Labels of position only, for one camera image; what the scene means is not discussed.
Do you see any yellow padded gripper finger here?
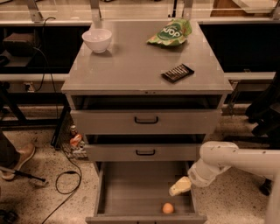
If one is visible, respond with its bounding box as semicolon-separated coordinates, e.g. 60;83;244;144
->
169;176;192;196

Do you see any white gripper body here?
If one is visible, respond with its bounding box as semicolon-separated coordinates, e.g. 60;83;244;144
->
187;158;229;187

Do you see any orange fruit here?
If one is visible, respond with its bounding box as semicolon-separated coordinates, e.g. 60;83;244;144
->
162;203;174;214

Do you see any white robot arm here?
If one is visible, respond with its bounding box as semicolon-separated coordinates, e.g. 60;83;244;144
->
169;141;280;224

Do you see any bottom grey drawer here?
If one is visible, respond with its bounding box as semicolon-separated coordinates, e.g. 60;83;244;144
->
86;161;207;224

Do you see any grey drawer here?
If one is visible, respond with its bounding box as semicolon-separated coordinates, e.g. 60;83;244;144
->
71;109;221;135
86;161;207;224
85;143;200;162

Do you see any middle grey drawer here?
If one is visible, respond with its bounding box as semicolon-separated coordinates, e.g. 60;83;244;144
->
85;143;200;162

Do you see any grey metal drawer cabinet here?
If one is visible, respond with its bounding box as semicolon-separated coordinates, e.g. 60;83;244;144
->
60;19;234;224

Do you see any top grey drawer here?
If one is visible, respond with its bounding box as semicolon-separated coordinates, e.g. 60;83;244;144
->
71;109;221;135

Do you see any black office chair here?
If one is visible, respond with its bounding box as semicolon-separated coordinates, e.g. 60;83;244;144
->
222;69;280;197

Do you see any black chocolate bar packet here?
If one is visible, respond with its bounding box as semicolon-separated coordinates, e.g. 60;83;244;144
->
161;64;194;83

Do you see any green chip bag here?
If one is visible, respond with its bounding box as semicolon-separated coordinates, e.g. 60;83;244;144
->
147;18;193;46

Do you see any white bowl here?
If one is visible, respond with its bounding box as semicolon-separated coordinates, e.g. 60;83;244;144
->
82;29;112;53

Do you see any black stick on floor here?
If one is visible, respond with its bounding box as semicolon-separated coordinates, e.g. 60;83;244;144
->
0;166;47;186

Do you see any tan shoe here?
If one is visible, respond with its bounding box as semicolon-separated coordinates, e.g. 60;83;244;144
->
0;140;36;171

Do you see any black box on shelf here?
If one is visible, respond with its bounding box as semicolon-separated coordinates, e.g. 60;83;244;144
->
3;32;39;57

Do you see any wire basket with bottles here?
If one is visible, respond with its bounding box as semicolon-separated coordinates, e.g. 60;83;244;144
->
59;113;88;160

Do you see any black floor cable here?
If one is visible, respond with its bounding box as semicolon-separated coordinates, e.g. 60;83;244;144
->
34;17;83;224

